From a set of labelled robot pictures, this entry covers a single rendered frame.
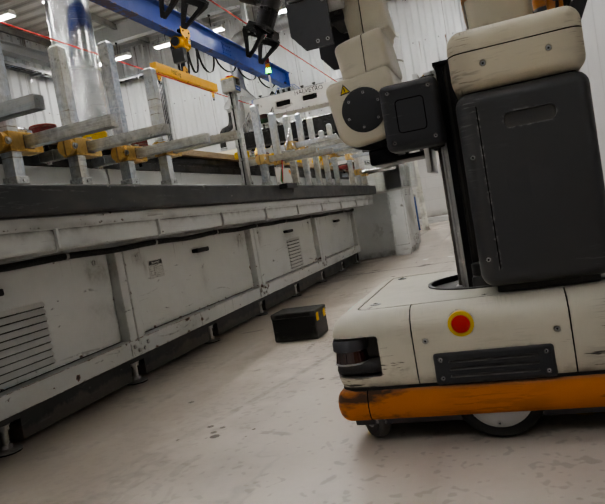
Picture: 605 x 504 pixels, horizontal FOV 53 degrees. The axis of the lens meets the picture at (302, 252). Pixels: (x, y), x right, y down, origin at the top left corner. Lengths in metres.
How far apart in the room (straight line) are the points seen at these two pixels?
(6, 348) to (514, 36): 1.52
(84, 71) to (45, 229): 5.85
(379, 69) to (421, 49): 11.01
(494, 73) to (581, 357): 0.57
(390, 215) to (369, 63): 4.45
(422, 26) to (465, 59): 11.31
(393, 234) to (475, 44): 4.67
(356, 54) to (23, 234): 0.94
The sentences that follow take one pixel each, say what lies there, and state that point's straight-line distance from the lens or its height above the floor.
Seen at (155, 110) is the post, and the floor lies 0.98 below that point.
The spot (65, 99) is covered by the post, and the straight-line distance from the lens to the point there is 1.91.
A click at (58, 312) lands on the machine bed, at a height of 0.34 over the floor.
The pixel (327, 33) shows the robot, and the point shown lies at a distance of 1.50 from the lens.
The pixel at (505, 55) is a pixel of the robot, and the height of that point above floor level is 0.74.
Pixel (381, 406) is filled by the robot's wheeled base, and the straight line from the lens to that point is 1.32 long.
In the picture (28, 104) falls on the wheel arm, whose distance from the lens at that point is 1.38.
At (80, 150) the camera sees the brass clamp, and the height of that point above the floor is 0.80.
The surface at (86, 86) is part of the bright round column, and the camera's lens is 7.49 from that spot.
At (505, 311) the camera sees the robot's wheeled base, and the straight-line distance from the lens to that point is 1.25.
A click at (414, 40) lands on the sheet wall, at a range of 12.56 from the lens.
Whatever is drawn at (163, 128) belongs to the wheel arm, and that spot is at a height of 0.81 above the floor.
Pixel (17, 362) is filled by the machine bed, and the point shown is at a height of 0.23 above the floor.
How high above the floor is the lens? 0.50
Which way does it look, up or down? 3 degrees down
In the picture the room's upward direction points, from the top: 10 degrees counter-clockwise
